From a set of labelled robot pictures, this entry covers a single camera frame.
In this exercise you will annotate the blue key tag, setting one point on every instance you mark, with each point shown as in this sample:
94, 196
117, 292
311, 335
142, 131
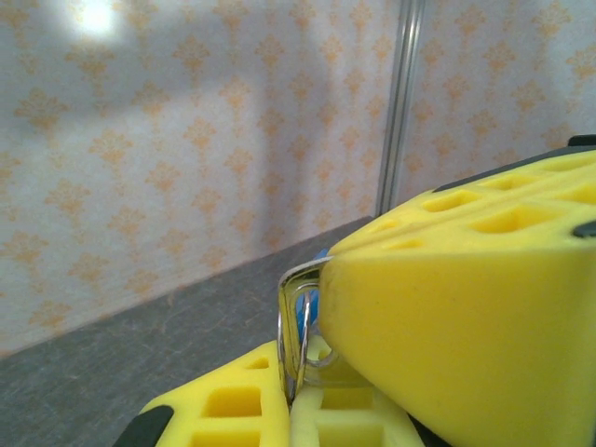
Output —
313, 302

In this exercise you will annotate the aluminium frame post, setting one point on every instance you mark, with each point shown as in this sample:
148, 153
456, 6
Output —
400, 107

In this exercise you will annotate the metal keyring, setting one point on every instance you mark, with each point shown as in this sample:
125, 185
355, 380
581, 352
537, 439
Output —
306, 340

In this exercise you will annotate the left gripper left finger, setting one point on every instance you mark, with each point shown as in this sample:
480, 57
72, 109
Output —
233, 419

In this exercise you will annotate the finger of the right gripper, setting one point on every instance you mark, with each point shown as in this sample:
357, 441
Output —
465, 326
414, 209

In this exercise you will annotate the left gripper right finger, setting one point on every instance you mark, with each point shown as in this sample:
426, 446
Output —
344, 419

